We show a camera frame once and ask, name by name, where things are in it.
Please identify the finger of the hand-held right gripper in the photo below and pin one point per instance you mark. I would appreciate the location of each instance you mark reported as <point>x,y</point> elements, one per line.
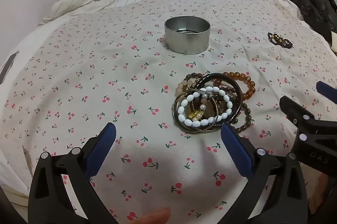
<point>292,108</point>
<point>326,91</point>

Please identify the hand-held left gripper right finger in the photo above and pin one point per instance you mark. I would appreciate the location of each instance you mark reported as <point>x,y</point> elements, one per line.
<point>235,150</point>

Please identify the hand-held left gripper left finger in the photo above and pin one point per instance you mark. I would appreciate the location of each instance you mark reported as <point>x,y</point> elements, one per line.
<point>102,145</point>

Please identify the thin metal bangle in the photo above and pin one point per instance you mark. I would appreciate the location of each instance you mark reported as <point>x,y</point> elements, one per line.
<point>200,130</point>

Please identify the round silver metal tin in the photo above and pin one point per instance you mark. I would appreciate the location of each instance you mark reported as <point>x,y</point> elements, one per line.
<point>184,42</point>

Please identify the person's left hand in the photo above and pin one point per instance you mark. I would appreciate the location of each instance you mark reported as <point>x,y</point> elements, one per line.
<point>156,216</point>

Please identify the cherry print bed sheet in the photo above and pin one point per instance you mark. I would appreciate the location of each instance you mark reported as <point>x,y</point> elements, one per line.
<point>105,69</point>

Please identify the black jacket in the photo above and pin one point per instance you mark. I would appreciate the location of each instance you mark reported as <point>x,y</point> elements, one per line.
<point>316,3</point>

